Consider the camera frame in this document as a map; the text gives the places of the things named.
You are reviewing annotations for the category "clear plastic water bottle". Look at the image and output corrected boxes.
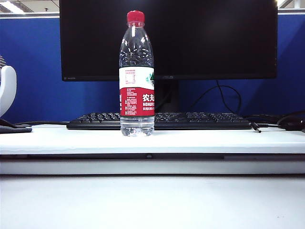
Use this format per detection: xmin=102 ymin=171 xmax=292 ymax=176
xmin=118 ymin=21 xmax=155 ymax=137

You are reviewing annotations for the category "red plastic bottle cap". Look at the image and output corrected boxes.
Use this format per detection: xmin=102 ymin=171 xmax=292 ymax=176
xmin=126 ymin=10 xmax=145 ymax=26

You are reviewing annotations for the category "black monitor stand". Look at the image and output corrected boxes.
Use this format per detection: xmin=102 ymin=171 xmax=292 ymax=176
xmin=154 ymin=80 xmax=180 ymax=113

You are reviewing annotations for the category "black computer keyboard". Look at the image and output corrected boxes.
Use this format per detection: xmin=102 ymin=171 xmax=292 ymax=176
xmin=66 ymin=112 xmax=253 ymax=131

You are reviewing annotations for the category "black computer monitor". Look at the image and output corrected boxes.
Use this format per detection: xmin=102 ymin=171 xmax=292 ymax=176
xmin=59 ymin=0 xmax=279 ymax=82

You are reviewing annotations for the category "dark grey cloth garment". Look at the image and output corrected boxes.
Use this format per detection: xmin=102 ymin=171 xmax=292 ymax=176
xmin=0 ymin=118 xmax=32 ymax=134

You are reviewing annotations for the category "white desk fan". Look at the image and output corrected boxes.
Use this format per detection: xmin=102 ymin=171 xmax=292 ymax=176
xmin=0 ymin=56 xmax=18 ymax=118

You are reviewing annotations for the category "thin black monitor cable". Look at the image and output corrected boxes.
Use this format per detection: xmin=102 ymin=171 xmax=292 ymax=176
xmin=190 ymin=80 xmax=242 ymax=115

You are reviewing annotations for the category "black barrel plug cable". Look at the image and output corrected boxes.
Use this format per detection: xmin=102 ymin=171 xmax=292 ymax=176
xmin=250 ymin=121 xmax=280 ymax=133

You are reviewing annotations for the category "thick black keyboard cable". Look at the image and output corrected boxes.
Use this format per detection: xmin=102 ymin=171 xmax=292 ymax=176
xmin=13 ymin=121 xmax=70 ymax=126

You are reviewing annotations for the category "black coiled power cable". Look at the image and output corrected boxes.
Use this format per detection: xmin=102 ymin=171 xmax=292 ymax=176
xmin=243 ymin=110 xmax=305 ymax=133

